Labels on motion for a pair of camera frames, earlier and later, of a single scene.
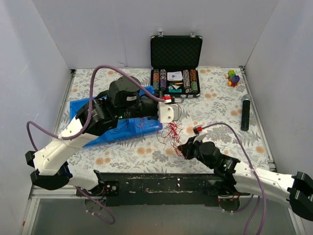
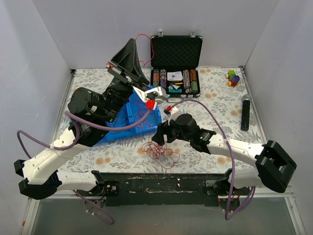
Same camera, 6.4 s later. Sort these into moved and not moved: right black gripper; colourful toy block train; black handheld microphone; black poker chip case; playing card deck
Moved: right black gripper
Not moved: black poker chip case; black handheld microphone; colourful toy block train; playing card deck
